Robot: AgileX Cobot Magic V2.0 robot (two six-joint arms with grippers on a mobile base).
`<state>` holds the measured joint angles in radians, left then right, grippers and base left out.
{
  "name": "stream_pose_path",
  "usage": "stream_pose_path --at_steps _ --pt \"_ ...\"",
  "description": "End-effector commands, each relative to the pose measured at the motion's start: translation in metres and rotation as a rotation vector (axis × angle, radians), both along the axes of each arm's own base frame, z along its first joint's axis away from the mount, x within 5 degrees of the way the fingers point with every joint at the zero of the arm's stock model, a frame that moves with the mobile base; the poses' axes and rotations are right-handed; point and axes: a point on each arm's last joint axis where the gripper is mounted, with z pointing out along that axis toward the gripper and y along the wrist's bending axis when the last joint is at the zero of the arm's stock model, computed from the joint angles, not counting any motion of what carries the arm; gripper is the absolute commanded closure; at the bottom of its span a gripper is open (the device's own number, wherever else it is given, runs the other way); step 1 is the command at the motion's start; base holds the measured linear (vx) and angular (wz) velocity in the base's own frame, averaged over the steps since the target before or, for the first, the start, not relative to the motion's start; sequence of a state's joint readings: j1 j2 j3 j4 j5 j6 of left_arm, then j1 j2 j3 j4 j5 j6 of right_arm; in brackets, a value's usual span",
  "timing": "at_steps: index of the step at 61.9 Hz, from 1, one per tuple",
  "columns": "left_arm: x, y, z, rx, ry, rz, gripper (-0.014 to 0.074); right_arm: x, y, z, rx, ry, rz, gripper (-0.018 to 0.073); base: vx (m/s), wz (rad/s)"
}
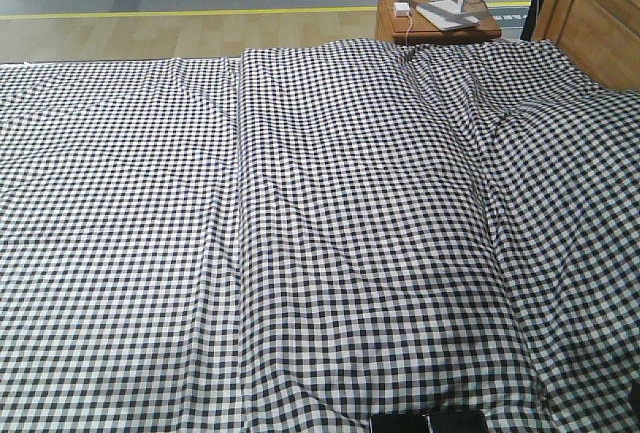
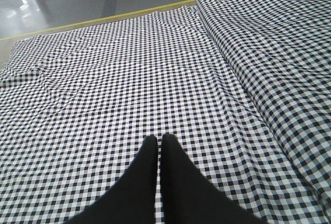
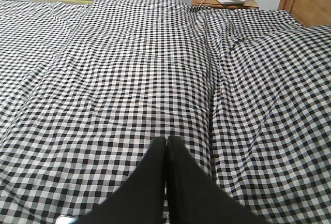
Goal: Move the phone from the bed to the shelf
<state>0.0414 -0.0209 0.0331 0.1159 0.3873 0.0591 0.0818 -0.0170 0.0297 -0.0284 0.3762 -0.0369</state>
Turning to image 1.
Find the black smartphone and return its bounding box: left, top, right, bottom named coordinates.
left=369, top=413, right=428, bottom=433

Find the black white checkered bed sheet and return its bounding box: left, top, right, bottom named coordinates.
left=1, top=39, right=639, bottom=432

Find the wooden bedside table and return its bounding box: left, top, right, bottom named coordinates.
left=374, top=0, right=502, bottom=45

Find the white charger adapter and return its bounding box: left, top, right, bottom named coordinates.
left=393, top=1, right=411, bottom=18

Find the wooden headboard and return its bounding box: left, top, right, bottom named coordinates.
left=532, top=0, right=639, bottom=90

